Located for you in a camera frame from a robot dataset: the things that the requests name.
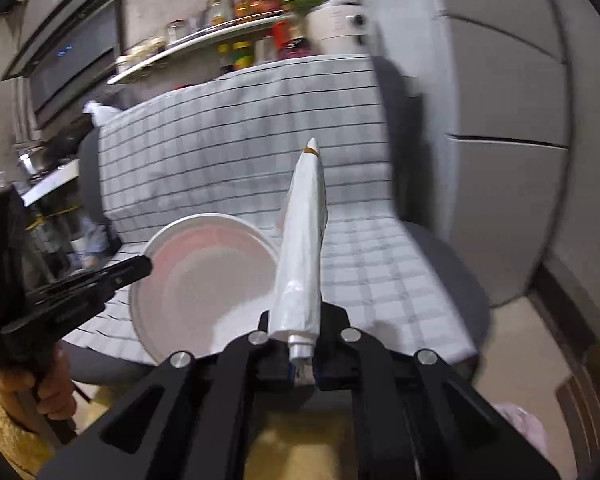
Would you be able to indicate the white kitchen counter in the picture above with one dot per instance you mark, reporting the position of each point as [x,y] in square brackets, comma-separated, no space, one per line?
[50,182]

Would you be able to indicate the black range hood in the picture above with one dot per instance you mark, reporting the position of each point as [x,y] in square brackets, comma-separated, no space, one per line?
[65,60]

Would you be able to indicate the steel pot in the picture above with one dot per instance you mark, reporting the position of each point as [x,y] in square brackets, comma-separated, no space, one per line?
[30,162]

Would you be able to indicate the white squeezed tube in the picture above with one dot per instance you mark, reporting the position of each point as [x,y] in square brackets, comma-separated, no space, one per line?
[300,260]

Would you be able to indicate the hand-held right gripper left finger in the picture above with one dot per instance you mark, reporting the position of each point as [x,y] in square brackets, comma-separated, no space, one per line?
[272,366]

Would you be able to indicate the person's left hand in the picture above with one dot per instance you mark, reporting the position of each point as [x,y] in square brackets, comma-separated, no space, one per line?
[57,390]

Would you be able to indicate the dark grey chair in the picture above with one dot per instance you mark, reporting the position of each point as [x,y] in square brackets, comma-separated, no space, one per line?
[445,270]

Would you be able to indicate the brown wooden furniture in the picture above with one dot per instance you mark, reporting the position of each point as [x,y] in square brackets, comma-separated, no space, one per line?
[587,400]

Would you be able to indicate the grey cabinet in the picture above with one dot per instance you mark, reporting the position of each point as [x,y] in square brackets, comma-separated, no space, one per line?
[505,110]

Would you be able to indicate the small knotted white bag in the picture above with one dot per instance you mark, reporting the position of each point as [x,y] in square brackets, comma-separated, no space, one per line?
[100,112]

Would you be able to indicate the pink plastic bag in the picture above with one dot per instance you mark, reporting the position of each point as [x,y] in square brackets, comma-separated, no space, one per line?
[522,430]

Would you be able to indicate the white grid-pattern cloth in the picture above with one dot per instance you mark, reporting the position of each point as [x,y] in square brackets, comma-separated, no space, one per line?
[230,160]

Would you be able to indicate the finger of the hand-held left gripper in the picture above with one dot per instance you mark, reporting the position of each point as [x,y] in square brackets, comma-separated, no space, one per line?
[115,272]

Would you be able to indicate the white rice cooker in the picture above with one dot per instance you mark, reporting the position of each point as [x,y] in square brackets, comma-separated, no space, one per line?
[335,25]

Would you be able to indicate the white instant noodle bowl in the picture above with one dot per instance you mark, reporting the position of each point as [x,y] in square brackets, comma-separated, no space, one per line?
[205,285]

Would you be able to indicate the white wall shelf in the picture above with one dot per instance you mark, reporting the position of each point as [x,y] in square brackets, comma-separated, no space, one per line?
[180,50]

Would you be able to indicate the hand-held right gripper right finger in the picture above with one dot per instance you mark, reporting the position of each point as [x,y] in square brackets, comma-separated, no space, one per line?
[330,360]

